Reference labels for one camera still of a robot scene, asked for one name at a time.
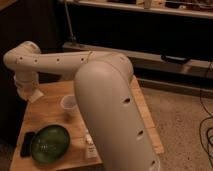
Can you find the black object on shelf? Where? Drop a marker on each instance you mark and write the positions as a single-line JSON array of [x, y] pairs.
[[175, 60]]

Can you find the metal pole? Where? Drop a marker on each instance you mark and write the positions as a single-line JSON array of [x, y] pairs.
[[72, 36]]

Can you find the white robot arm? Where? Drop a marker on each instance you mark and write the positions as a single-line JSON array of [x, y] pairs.
[[102, 88]]

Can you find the wooden shelf unit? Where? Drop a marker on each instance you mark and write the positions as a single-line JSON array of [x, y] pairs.
[[144, 35]]

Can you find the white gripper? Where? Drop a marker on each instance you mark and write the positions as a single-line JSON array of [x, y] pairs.
[[26, 84]]

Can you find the clear plastic bottle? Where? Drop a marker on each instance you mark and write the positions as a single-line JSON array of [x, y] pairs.
[[91, 151]]

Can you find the green glass bowl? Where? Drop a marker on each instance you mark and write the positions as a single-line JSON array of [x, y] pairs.
[[49, 144]]

